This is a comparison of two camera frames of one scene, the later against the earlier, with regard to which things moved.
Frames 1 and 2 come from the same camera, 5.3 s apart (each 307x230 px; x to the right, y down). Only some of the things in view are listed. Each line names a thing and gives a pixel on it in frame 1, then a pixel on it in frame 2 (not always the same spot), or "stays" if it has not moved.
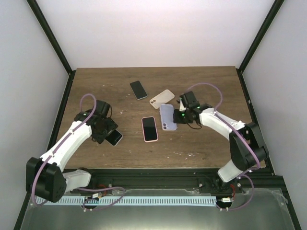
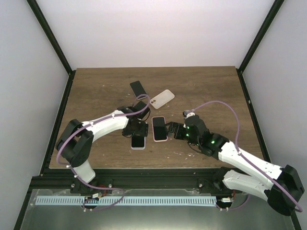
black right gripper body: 183,119 → 179,135
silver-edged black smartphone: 138,89 stays
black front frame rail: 118,180 stays
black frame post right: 269,18 stays
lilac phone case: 167,114 → 138,142
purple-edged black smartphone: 113,137 → 137,142
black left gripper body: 105,130 → 136,130
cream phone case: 163,97 stays
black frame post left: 34,7 stays
